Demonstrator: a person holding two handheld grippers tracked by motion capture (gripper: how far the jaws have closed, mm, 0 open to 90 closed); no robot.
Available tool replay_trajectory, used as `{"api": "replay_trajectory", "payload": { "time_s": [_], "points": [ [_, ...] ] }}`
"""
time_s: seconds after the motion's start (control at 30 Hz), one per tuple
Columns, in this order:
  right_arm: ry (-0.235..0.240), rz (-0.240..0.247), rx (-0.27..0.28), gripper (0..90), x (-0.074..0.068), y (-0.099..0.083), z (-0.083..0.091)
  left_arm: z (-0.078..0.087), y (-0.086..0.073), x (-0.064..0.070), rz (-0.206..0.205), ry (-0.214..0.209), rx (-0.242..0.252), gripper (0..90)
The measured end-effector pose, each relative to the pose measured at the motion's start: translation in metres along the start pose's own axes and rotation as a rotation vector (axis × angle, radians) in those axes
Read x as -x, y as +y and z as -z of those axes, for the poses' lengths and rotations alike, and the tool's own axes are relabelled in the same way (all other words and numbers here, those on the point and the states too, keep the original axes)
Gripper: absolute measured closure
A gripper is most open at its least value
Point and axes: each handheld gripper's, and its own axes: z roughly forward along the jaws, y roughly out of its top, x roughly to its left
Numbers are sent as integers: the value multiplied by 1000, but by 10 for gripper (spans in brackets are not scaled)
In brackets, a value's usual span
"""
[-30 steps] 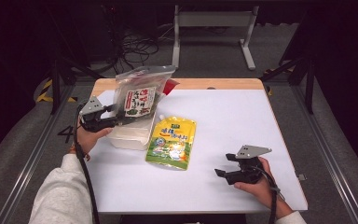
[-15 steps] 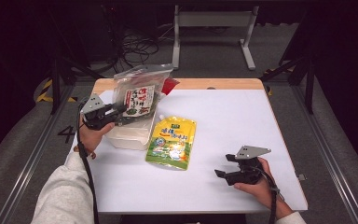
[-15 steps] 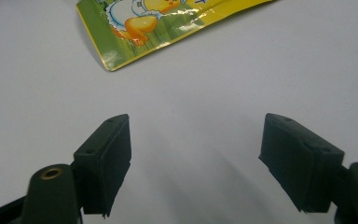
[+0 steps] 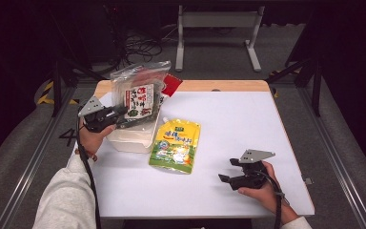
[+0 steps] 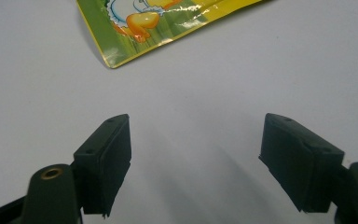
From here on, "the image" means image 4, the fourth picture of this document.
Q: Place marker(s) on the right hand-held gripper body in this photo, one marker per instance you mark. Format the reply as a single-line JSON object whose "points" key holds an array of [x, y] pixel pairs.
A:
{"points": [[252, 178]]}

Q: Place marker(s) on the person's right hand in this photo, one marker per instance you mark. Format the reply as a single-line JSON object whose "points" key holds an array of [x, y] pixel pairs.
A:
{"points": [[267, 195]]}

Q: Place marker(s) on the person's left hand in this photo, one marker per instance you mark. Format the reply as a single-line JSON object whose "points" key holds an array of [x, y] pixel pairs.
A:
{"points": [[90, 140]]}

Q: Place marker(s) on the white table mat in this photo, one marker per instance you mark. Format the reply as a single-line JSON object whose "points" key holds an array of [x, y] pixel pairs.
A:
{"points": [[228, 133]]}

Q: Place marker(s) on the yellow black hazard tape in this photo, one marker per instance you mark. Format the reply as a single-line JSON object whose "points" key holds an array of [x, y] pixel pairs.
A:
{"points": [[46, 95]]}

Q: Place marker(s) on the clear bag of dried seaweed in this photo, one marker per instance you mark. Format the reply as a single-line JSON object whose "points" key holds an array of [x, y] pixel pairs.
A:
{"points": [[138, 92]]}

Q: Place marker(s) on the yellow spout pouch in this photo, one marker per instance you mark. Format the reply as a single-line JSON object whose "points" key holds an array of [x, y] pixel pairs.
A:
{"points": [[175, 146]]}

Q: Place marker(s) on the white plastic storage box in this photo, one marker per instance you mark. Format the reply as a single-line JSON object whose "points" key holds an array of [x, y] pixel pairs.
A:
{"points": [[133, 140]]}

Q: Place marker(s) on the red snack packet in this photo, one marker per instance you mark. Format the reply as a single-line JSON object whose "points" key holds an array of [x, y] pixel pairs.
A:
{"points": [[172, 84]]}

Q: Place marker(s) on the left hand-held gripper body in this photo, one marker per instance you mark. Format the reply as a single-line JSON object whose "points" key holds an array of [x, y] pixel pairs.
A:
{"points": [[100, 119]]}

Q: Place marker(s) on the white metal stand frame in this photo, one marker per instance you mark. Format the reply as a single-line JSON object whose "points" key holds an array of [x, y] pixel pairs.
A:
{"points": [[216, 19]]}

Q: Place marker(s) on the aluminium floor rail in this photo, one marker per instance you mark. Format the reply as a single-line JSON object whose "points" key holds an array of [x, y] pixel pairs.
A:
{"points": [[333, 159], [28, 171]]}

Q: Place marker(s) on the small grey table clip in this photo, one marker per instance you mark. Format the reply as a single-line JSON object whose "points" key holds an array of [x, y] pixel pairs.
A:
{"points": [[308, 181]]}

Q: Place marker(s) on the black metal stand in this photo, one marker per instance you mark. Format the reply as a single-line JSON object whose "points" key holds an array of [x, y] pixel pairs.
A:
{"points": [[57, 86], [315, 89]]}

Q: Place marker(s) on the wooden table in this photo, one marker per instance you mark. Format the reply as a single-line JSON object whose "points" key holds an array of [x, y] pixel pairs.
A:
{"points": [[222, 85]]}

